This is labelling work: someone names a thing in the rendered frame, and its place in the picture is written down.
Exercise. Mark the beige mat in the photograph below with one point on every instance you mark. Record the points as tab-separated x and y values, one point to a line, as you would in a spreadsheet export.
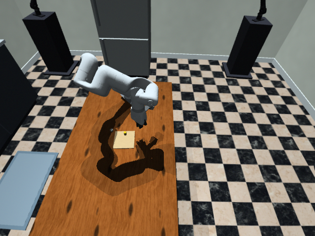
122	140

